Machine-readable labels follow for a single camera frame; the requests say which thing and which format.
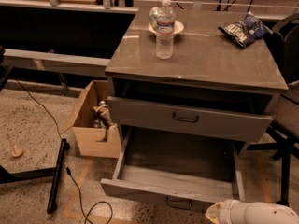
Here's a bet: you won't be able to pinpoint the grey drawer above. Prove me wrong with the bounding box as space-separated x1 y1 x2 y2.
107 96 273 142
101 128 245 211

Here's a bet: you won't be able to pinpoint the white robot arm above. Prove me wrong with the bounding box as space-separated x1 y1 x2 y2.
205 199 299 224

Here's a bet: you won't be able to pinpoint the grey top drawer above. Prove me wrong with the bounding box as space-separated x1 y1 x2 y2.
107 96 273 142

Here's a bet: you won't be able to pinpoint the grey drawer cabinet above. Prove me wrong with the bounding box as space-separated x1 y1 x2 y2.
104 7 289 154

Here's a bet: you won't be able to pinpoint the black office chair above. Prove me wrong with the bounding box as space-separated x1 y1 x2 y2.
248 13 299 206

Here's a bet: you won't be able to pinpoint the crumpled items in box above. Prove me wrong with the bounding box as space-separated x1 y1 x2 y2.
93 100 117 142

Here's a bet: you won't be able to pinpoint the open cardboard box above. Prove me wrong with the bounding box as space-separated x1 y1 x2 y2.
61 80 121 158

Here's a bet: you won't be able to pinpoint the blue chip bag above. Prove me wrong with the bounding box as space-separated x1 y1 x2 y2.
218 11 273 48

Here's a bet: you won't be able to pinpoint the white small bowl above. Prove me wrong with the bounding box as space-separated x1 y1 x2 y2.
148 7 184 35

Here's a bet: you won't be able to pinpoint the clear plastic water bottle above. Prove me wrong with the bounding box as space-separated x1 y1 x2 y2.
156 0 176 60

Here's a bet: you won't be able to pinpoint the small orange floor disc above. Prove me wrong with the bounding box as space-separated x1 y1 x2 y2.
7 135 23 158

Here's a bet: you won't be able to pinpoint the black floor cable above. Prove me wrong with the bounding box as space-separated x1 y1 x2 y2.
12 77 114 224

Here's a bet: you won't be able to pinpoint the black table leg frame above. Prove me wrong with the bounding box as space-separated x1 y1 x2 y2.
0 138 70 215

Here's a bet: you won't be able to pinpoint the grey metal rail bench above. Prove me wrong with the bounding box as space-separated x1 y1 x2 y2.
0 49 109 94

